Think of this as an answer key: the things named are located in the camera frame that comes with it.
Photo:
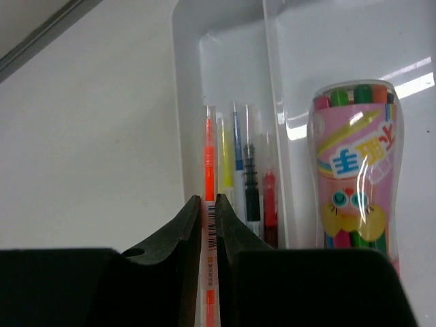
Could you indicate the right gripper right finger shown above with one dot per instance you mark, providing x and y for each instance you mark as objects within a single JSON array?
[{"x": 262, "y": 286}]

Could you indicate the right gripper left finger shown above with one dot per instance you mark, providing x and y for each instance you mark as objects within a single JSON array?
[{"x": 153, "y": 283}]

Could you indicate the red pen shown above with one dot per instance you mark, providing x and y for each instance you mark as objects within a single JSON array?
[{"x": 270, "y": 197}]

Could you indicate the black pen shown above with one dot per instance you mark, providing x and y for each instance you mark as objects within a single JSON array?
[{"x": 252, "y": 195}]

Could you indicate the orange pen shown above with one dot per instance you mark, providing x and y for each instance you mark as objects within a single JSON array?
[{"x": 209, "y": 266}]

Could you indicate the blue pen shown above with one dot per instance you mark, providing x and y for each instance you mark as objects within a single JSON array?
[{"x": 239, "y": 169}]

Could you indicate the yellow highlighter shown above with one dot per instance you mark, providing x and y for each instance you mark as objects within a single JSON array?
[{"x": 225, "y": 174}]

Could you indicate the pink cap marker tube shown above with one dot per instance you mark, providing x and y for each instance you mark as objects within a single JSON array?
[{"x": 355, "y": 136}]

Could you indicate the white organizer tray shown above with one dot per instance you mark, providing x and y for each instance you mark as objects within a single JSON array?
[{"x": 276, "y": 55}]

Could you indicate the aluminium rail right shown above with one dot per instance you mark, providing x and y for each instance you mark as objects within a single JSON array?
[{"x": 43, "y": 35}]

